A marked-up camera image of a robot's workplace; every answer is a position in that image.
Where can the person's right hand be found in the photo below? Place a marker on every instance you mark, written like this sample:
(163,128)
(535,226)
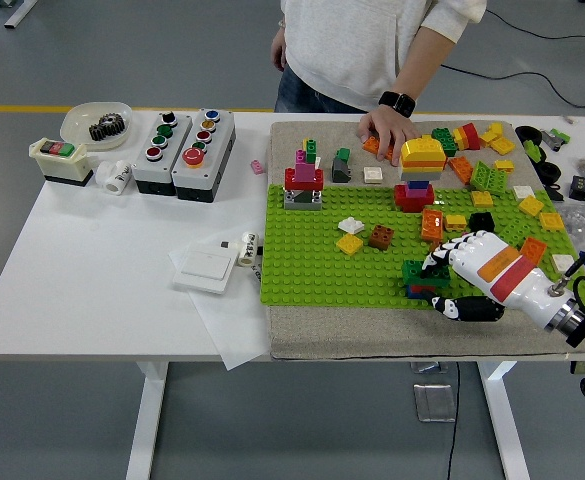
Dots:
(279,50)

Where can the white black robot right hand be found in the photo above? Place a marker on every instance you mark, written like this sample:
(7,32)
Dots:
(507,272)

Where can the person's left hand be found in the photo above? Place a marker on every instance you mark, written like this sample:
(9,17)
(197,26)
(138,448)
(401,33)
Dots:
(389,127)

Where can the orange long brick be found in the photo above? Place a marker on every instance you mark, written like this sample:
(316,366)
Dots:
(371,145)
(460,168)
(534,249)
(432,225)

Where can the small yellow brick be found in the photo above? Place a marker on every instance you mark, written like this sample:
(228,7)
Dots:
(455,222)
(504,166)

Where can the dark green long brick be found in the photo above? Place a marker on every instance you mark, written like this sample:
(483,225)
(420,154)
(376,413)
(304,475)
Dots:
(414,270)

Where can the person's left forearm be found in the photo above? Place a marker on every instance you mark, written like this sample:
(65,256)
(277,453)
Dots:
(419,62)

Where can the burger-shaped multicolour brick tower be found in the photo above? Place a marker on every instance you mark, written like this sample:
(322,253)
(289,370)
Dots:
(422,152)

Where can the lime green long brick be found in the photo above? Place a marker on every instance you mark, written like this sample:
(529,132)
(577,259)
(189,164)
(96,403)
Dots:
(518,231)

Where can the white flat square brick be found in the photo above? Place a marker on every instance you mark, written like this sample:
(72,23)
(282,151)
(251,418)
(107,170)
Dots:
(562,263)
(351,225)
(523,192)
(373,175)

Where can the dark green chunky brick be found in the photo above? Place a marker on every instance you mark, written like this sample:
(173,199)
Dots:
(444,141)

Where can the black square brick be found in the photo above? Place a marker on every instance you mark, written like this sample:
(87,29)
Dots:
(481,221)

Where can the grey slope brick green top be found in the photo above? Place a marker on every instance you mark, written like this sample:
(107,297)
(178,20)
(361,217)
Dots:
(341,171)

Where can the yellow flat square brick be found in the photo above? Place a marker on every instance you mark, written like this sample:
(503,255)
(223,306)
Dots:
(349,245)
(482,198)
(552,221)
(530,206)
(503,145)

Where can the red yellow orange curved bricks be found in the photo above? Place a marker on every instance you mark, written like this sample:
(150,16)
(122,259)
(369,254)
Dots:
(468,135)

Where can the red and blue brick stack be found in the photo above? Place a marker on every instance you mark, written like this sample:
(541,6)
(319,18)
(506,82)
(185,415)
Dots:
(417,291)

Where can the red pink grey brick tower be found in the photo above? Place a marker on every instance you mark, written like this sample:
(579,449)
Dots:
(303,177)

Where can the yellow brick pair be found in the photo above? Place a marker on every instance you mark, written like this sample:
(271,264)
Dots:
(493,131)

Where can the brown square brick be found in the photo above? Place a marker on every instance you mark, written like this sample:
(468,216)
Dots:
(382,237)

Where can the small pink brick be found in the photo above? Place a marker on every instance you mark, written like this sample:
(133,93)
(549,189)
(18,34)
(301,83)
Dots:
(257,167)

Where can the green studded baseplate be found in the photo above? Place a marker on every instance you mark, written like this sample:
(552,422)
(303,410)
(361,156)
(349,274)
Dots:
(312,270)

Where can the black wrist watch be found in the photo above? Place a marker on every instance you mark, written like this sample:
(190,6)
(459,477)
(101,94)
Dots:
(397,103)

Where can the person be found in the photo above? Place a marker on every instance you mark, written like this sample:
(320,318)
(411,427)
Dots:
(352,50)

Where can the clear plastic bag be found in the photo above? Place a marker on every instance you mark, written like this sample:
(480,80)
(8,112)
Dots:
(579,217)

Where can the lime green flat plate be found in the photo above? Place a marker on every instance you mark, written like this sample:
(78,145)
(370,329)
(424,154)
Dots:
(481,175)
(498,181)

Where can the small black clip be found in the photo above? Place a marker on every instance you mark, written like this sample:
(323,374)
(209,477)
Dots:
(554,191)

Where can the silver floor socket lid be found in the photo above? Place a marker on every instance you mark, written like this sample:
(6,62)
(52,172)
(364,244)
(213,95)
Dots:
(429,367)
(434,402)

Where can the lime green plastic piece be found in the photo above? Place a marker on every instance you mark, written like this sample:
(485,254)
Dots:
(532,149)

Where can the black tape roll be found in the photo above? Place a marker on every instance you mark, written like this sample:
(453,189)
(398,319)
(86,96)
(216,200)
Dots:
(520,133)

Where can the grey emergency-stop control box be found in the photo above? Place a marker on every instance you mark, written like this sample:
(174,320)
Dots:
(208,171)

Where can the green and grey clip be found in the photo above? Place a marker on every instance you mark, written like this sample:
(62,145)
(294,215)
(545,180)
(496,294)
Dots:
(558,135)

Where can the grey-brown mat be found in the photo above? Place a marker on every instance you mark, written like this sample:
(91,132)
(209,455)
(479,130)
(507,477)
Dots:
(372,330)

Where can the white table leg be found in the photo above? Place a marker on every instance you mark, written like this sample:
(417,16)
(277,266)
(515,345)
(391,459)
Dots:
(502,425)
(144,425)

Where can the grey four-button control box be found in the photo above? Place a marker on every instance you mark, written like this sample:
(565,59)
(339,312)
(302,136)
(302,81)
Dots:
(145,173)

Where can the white labelled tube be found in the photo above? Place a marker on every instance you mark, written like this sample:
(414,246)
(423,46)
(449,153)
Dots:
(247,250)

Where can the black metal gear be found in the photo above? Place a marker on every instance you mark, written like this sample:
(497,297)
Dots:
(107,128)

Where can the white pipe tee fitting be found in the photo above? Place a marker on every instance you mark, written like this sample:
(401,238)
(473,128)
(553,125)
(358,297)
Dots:
(108,176)

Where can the white plastic bowl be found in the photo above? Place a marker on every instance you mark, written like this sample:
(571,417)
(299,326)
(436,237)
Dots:
(78,126)

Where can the white paper sheet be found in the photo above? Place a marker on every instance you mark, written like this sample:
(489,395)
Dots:
(232,330)

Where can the white distant table foot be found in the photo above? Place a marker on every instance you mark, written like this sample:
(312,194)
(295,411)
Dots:
(19,10)

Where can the white wall switch plate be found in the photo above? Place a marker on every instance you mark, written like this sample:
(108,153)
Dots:
(204,272)

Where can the cream red-green switch box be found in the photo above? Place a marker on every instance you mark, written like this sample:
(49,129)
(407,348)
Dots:
(63,168)

